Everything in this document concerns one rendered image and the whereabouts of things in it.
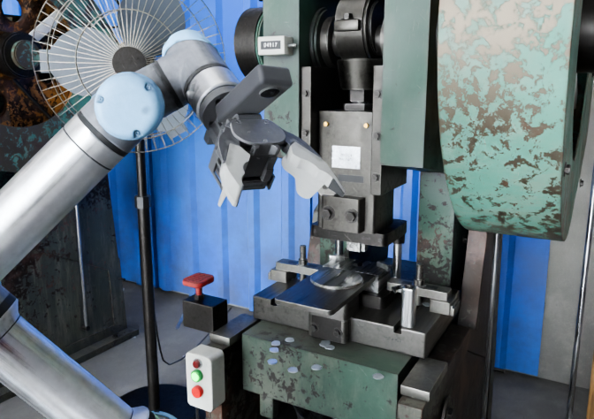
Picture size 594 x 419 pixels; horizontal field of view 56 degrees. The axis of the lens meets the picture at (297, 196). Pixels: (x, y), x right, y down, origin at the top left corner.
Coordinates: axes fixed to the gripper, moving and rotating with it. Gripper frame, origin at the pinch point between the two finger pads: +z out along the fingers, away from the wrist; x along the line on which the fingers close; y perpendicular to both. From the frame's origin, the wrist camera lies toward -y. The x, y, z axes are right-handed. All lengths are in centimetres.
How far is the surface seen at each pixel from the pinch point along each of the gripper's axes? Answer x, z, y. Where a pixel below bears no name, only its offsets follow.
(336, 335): -41, -10, 57
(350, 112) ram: -47, -43, 19
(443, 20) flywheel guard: -29.9, -18.1, -15.3
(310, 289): -36, -20, 50
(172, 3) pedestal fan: -35, -120, 34
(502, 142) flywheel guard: -38.5, -3.4, -4.1
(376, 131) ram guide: -48, -34, 17
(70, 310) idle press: -20, -119, 183
